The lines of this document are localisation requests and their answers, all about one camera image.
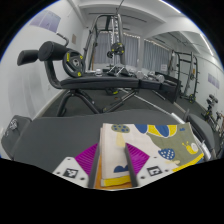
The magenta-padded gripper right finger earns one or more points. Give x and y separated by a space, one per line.
155 171

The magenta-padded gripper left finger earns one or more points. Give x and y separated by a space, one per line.
71 171

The black padded gym bench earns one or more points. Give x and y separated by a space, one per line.
60 140

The silver barbell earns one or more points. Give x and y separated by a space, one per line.
156 107

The black standing panel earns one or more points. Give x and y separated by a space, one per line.
171 88

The black exercise machine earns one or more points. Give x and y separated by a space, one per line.
211 106

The black bench with leg rollers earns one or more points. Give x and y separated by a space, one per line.
100 81

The black squat rack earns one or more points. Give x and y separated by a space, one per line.
192 76

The black yellow weight plate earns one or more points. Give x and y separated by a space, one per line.
74 63
116 49

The grey window curtain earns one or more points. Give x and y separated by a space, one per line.
131 50
155 55

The long ceiling light strip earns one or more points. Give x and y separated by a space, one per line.
170 6
206 44

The small purple wall poster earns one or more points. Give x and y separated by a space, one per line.
213 81

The small brown wall plaque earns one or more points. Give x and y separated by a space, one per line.
73 38

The large purple wall poster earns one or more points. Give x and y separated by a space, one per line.
45 20

